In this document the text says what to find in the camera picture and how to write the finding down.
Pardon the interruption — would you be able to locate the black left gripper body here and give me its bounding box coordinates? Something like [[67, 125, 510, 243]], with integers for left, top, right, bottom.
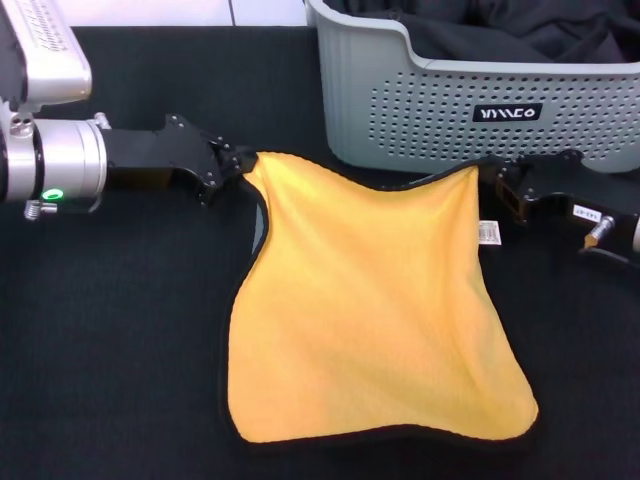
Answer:
[[101, 113, 236, 210]]

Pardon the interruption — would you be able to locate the grey perforated storage box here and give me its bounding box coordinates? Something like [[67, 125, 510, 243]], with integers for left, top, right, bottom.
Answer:
[[304, 0, 640, 175]]

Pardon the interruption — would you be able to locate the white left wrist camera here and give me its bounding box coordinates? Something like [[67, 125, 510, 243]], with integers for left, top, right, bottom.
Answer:
[[0, 0, 94, 114]]

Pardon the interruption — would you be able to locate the right gripper cable with plug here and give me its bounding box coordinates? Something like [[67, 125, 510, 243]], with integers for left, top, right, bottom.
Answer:
[[575, 214, 640, 267]]

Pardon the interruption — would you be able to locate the yellow and grey towel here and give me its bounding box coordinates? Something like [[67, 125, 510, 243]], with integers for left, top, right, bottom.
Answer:
[[216, 149, 542, 455]]

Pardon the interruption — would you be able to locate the black cloth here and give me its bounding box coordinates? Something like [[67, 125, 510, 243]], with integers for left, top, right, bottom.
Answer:
[[322, 0, 640, 64]]

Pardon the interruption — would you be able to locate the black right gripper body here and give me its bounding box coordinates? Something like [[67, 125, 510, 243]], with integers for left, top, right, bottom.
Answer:
[[517, 148, 632, 237]]

